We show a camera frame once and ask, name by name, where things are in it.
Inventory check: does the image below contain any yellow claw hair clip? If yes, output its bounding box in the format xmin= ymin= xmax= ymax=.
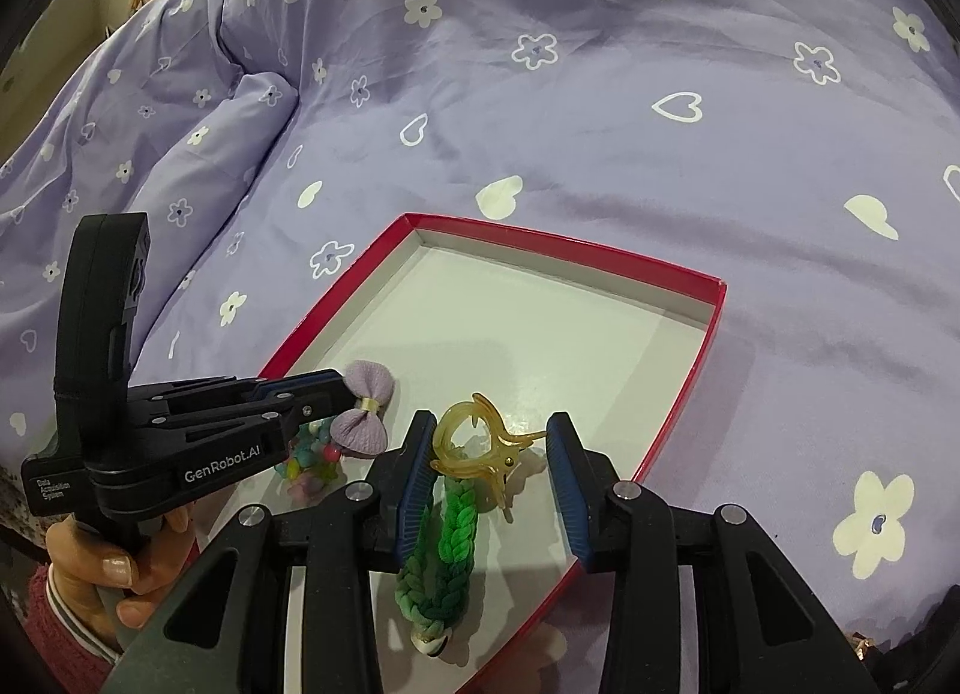
xmin=429 ymin=394 xmax=548 ymax=524

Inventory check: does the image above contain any person's left hand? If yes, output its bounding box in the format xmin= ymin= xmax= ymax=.
xmin=43 ymin=506 xmax=203 ymax=631

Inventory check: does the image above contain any patterned cloth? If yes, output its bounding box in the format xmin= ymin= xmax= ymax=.
xmin=0 ymin=465 xmax=53 ymax=561

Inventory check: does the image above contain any purple bow hair clip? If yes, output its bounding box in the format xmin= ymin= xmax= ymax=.
xmin=330 ymin=360 xmax=398 ymax=456

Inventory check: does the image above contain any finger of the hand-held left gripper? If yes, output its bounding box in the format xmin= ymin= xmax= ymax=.
xmin=146 ymin=390 xmax=358 ymax=466
xmin=129 ymin=368 xmax=349 ymax=421

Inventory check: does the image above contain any red shallow box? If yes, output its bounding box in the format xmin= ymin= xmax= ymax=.
xmin=255 ymin=212 xmax=728 ymax=694

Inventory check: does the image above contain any green braided bracelet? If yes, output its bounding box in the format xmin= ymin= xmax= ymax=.
xmin=395 ymin=473 xmax=481 ymax=659

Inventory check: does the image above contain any colourful bead bracelet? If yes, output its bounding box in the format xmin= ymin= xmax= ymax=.
xmin=274 ymin=420 xmax=346 ymax=501

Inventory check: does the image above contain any purple floral blanket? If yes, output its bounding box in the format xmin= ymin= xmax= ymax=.
xmin=0 ymin=0 xmax=960 ymax=694

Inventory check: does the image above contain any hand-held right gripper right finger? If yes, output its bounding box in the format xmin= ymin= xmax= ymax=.
xmin=545 ymin=411 xmax=882 ymax=694

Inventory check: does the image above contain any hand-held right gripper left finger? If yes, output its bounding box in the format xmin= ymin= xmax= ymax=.
xmin=101 ymin=409 xmax=440 ymax=694

